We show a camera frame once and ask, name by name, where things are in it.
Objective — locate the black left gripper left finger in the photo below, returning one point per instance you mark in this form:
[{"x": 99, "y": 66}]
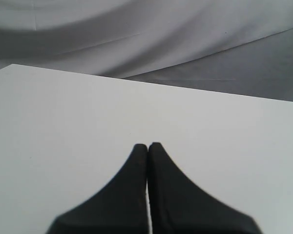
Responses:
[{"x": 120, "y": 207}]

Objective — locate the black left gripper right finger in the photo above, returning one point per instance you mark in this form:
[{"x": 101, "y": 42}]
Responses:
[{"x": 179, "y": 206}]

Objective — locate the grey backdrop cloth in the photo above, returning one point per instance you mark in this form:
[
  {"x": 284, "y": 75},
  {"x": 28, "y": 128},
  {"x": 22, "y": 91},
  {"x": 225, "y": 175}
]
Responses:
[{"x": 233, "y": 46}]

